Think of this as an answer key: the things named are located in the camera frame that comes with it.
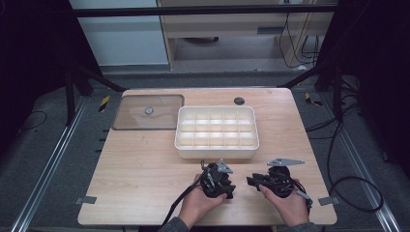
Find black metal stand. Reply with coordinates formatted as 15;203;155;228
279;59;346;124
63;62;128;128

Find transparent box lid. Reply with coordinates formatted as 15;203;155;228
110;94;186;131

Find black horizontal frame bar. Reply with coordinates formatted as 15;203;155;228
69;4;339;18

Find aluminium floor rail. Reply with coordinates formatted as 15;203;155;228
9;96;89;232
318;93;402;232

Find right hand-held gripper black cable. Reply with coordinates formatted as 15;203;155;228
289;178;314;217

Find thin black floor cable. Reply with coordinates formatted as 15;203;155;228
20;110;48;131

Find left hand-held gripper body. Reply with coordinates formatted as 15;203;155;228
200;158;234;194

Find black hanging desk cables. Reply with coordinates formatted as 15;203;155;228
278;3;321;70

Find hand-held gripper black cable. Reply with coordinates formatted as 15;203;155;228
161;159;208;226
289;178;314;217

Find light wooden desk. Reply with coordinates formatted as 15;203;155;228
157;0;337;71

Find person's right hand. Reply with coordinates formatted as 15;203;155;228
259;185;310;228

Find white divided storage box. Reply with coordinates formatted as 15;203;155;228
173;105;260;160

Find thick black floor cable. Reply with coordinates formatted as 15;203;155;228
305;112;385;214

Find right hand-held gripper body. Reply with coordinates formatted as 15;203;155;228
266;158;306;198

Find yellow black striped tape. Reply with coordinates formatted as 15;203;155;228
98;95;111;113
305;92;323;107

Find person's left hand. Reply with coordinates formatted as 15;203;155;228
178;175;228;230

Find white cabinet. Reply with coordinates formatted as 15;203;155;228
68;0;169;67

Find left hand-held gripper black cable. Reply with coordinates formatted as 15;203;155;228
161;159;208;226

